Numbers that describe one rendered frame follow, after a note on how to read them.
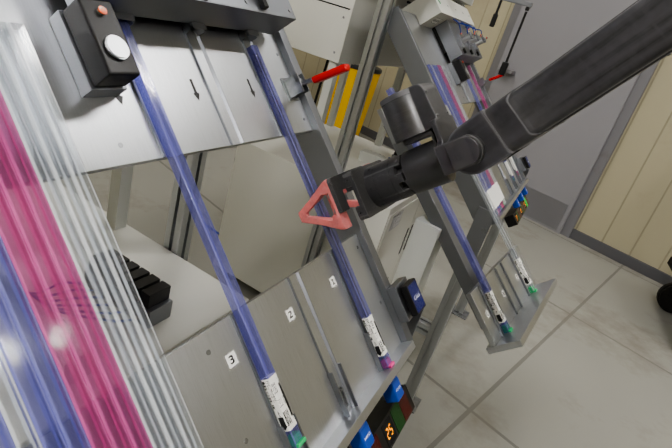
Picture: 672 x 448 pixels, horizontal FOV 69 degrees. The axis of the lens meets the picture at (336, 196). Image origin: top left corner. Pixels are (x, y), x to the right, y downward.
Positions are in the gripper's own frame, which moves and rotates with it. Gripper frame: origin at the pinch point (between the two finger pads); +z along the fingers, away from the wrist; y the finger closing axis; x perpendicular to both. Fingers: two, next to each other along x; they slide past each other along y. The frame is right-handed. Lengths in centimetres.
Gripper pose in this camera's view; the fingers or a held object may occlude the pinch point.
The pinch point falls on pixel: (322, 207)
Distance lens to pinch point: 70.4
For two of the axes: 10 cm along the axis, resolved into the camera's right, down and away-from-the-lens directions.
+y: -4.7, 2.1, -8.6
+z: -8.0, 3.2, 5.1
